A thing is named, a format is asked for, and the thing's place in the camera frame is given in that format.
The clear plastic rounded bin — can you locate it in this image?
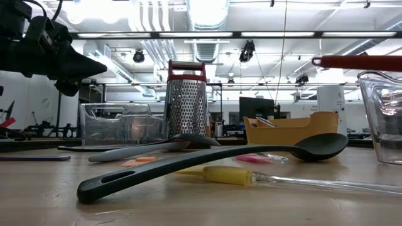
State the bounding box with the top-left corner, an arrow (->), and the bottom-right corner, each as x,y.
357,70 -> 402,166

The black computer monitor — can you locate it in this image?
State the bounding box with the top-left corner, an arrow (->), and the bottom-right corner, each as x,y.
238,96 -> 276,122

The red serving spoon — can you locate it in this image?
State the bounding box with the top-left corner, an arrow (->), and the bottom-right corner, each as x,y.
312,55 -> 402,73

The white cylindrical column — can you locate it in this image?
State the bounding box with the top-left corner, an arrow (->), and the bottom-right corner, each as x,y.
316,84 -> 349,136

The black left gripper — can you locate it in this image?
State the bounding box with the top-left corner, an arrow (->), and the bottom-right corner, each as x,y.
0,14 -> 108,97

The clear plastic handled bin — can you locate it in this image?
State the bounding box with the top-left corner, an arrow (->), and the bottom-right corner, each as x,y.
80,102 -> 165,148

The red background object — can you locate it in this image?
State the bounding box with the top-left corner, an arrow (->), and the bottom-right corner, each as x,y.
0,117 -> 16,129

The black overhead crossbar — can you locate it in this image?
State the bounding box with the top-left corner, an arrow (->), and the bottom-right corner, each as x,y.
69,30 -> 402,40

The iridescent rainbow knife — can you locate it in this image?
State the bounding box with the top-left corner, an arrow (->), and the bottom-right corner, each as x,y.
255,116 -> 280,129

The steel box grater red trim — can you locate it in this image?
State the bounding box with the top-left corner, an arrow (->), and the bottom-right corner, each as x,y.
159,59 -> 216,149

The silver ceiling air duct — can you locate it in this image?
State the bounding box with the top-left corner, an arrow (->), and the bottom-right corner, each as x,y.
185,0 -> 232,63

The orange plastic bin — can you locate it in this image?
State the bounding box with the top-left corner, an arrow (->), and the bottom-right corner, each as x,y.
243,110 -> 340,147

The black ceiling spotlight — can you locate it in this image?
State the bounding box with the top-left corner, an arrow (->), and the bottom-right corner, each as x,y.
238,40 -> 256,63
295,73 -> 310,86
132,49 -> 146,64

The pink mini spatula clear handle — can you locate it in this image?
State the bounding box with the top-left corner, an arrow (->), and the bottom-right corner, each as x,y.
234,152 -> 274,164

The black metal table frame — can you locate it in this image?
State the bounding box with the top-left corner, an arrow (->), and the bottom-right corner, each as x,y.
0,137 -> 376,154

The orange mini spatula clear handle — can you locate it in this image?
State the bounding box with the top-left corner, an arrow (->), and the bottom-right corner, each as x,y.
121,156 -> 158,168

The thin hanging cable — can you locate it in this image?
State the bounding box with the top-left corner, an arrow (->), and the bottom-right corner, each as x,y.
274,0 -> 288,105

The black background robot equipment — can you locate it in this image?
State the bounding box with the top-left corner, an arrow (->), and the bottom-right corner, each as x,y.
21,111 -> 79,139

